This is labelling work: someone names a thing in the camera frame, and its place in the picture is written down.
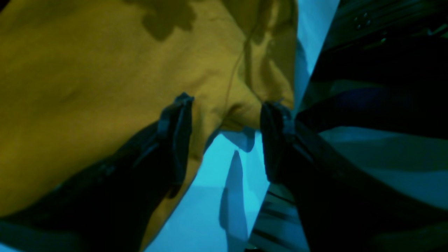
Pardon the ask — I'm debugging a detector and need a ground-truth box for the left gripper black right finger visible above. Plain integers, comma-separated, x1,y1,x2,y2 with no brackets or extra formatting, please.
260,102,448,252

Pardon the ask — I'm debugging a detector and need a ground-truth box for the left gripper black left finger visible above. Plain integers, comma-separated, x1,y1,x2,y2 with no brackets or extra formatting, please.
1,93,195,252

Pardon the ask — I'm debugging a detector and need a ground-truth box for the orange t-shirt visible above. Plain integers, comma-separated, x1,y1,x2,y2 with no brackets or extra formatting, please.
1,0,298,252

